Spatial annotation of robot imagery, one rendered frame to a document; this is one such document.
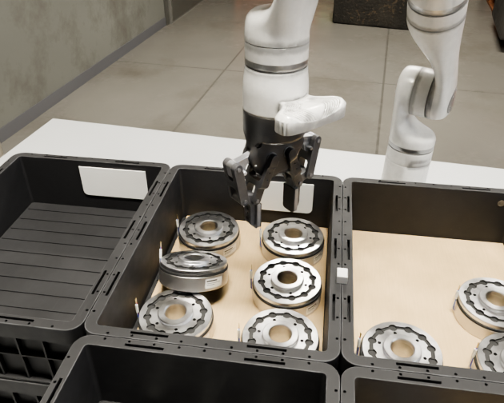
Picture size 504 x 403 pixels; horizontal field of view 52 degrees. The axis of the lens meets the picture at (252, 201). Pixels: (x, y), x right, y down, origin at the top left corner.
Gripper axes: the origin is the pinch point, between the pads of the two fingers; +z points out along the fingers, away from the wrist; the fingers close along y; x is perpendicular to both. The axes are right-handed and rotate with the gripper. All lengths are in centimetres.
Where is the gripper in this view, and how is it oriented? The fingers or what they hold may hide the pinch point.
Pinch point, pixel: (272, 207)
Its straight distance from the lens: 68.3
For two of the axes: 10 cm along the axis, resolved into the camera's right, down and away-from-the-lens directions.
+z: 0.0, 8.4, 5.5
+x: 6.0, 4.4, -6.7
